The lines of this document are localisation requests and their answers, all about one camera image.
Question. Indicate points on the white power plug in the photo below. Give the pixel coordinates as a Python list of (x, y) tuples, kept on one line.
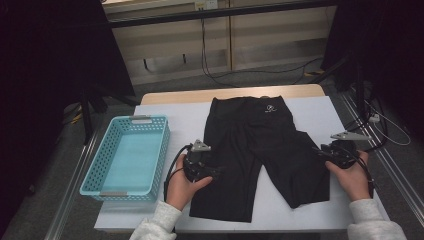
[(374, 118)]

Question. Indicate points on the white wall socket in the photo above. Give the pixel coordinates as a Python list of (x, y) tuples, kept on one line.
[(206, 4)]

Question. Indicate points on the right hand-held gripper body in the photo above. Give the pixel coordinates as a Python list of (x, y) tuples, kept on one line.
[(350, 136)]

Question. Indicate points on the black curtain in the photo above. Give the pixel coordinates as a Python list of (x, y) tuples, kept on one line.
[(50, 66), (383, 40)]

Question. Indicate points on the person's left hand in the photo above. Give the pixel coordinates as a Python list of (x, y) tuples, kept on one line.
[(181, 190)]

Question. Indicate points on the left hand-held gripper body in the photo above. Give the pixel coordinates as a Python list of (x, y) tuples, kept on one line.
[(195, 166)]

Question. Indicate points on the white table cover sheet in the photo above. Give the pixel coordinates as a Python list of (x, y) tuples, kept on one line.
[(320, 113)]

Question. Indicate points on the black shorts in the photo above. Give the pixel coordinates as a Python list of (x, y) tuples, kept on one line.
[(246, 150)]

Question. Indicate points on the black stand leg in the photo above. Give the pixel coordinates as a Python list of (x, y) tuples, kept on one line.
[(359, 90), (87, 120)]

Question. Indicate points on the black horizontal bar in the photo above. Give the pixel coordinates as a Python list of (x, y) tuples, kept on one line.
[(216, 13)]

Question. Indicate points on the light blue plastic basket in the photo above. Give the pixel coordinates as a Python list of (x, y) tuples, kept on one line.
[(130, 160)]

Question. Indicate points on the person's right hand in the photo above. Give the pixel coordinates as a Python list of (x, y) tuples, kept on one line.
[(355, 181)]

